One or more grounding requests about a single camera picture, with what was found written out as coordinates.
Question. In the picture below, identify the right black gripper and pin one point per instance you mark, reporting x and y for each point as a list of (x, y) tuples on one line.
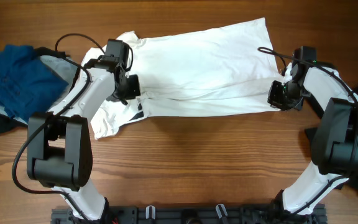
[(273, 99)]

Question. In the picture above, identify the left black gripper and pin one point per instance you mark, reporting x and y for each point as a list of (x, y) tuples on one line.
[(133, 90)]

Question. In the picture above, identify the white t-shirt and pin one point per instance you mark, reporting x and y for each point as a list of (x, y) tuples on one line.
[(214, 72)]

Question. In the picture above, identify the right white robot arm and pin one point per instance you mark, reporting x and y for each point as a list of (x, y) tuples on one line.
[(321, 81)]

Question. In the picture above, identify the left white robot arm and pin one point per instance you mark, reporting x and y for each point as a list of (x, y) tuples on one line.
[(59, 153)]

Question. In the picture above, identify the grey folded garment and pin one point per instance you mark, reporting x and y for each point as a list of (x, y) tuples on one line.
[(30, 84)]

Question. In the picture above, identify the blue folded garment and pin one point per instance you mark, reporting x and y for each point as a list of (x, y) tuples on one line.
[(27, 85)]

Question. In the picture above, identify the black folded garment left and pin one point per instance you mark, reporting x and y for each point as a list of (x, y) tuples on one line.
[(59, 67)]

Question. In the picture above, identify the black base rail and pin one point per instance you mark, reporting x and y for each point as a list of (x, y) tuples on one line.
[(256, 213)]

